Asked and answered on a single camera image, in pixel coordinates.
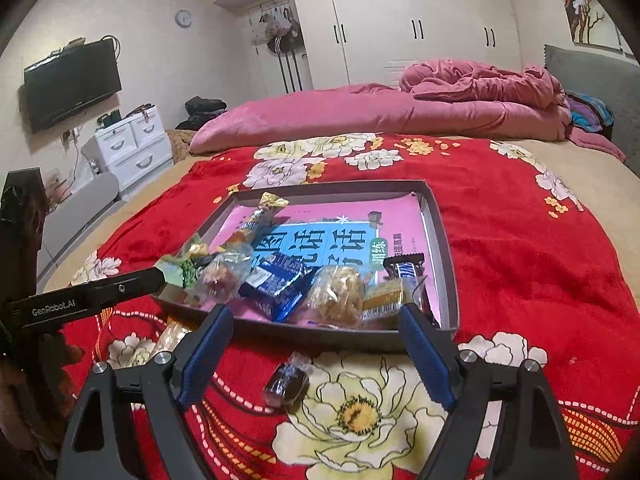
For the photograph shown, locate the yellow long snack packet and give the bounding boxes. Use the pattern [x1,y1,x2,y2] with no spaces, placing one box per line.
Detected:
[224,192,288,248]

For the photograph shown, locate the hanging bags on door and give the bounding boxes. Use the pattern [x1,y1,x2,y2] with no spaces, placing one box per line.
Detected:
[250,6,304,54]

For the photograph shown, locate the floral wall painting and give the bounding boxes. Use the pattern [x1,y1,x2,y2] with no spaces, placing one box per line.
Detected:
[563,0,634,56]

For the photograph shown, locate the meat floss bun packet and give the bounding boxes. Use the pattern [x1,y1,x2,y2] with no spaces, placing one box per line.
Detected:
[302,266,370,328]

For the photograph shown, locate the green pastry snack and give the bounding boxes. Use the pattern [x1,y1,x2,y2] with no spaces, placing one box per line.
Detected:
[154,234,214,289]

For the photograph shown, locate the white wardrobe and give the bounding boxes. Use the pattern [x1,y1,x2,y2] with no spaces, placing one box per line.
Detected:
[213,0,522,89]

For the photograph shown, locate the colourful folded cloth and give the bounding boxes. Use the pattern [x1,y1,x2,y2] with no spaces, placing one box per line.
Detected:
[567,91,614,136]

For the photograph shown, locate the round wall clock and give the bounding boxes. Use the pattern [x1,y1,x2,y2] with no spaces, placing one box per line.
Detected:
[175,9,193,29]

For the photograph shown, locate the black clothes pile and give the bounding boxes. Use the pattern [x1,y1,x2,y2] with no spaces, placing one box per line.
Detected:
[176,96,228,131]

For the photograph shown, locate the black wall television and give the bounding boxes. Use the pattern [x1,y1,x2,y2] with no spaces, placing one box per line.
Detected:
[23,38,122,132]

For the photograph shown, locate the grey shallow box tray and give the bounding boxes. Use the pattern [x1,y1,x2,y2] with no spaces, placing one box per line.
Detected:
[151,180,460,352]

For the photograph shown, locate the blue biscuit packet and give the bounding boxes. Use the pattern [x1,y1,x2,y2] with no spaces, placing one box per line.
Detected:
[239,252,320,323]

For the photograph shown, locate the white drawer cabinet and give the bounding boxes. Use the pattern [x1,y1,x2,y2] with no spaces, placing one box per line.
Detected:
[81,105,174,200]

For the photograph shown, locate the pink quilt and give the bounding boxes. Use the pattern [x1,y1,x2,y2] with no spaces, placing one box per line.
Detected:
[190,58,626,160]

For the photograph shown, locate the red floral blanket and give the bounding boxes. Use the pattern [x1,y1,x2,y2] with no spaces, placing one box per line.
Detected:
[68,133,639,479]

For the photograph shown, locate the person's left hand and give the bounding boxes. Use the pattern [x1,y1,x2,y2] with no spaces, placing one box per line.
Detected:
[1,333,85,460]

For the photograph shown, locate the grey padded headboard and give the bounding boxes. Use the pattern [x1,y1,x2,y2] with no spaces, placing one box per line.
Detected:
[544,44,639,176]

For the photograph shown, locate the clear red candy packet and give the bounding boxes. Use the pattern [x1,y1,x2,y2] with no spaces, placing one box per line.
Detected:
[189,243,254,304]

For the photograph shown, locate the black Snickers bar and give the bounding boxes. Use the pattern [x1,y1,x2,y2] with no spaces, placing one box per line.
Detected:
[382,251,434,321]

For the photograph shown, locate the brown plush toy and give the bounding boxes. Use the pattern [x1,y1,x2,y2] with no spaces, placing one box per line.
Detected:
[166,129,195,164]

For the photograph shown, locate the orange cracker packet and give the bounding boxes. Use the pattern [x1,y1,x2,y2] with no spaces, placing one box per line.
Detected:
[150,318,192,360]

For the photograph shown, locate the gold striped cake packet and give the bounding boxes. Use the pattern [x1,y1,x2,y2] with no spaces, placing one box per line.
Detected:
[361,278,406,324]

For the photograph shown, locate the dark candy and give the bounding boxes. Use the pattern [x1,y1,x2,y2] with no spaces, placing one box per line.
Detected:
[262,352,311,410]

